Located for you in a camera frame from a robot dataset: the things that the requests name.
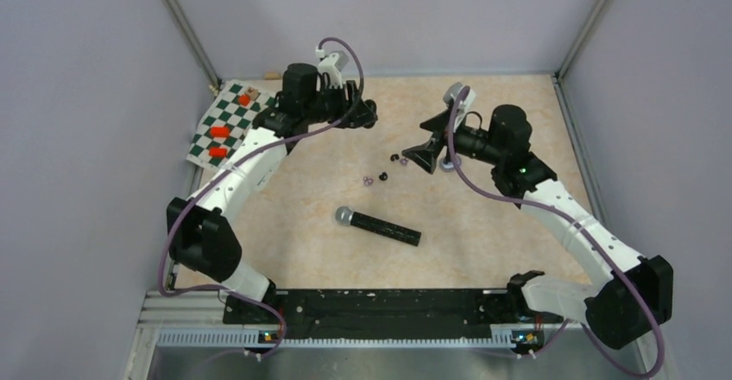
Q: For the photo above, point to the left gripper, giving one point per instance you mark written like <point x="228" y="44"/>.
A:
<point x="361" y="116"/>

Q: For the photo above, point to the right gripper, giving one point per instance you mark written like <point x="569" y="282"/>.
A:
<point x="425" y="155"/>

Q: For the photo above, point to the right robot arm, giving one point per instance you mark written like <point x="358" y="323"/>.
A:
<point x="629" y="294"/>

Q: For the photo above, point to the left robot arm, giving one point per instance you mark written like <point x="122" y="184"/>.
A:
<point x="199" y="233"/>

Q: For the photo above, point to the grey-blue earbud charging case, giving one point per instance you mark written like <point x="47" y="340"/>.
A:
<point x="448" y="165"/>

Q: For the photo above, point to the black microphone silver head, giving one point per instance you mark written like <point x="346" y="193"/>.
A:
<point x="345" y="216"/>

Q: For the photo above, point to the brown block top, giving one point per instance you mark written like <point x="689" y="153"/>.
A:
<point x="252" y="91"/>

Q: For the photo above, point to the red block top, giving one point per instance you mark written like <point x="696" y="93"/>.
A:
<point x="244" y="100"/>

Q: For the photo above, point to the red block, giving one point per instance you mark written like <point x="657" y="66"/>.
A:
<point x="244" y="100"/>
<point x="217" y="152"/>
<point x="220" y="131"/>

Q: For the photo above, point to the green white chessboard mat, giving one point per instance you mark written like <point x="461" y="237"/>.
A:
<point x="226" y="111"/>

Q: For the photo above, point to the red block middle left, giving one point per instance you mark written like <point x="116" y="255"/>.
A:
<point x="220" y="131"/>

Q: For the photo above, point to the red block lower left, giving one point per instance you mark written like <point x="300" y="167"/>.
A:
<point x="217" y="152"/>

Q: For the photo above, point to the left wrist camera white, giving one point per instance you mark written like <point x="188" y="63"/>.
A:
<point x="330" y="67"/>

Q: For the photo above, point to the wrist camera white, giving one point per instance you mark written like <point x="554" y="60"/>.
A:
<point x="459" y="90"/>
<point x="330" y="67"/>

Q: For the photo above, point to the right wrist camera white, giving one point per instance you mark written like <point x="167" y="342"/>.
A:
<point x="459" y="90"/>

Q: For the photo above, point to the cork piece at wall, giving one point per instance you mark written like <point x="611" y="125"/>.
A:
<point x="272" y="76"/>

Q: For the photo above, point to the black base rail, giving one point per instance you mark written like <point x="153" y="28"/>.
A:
<point x="380" y="314"/>

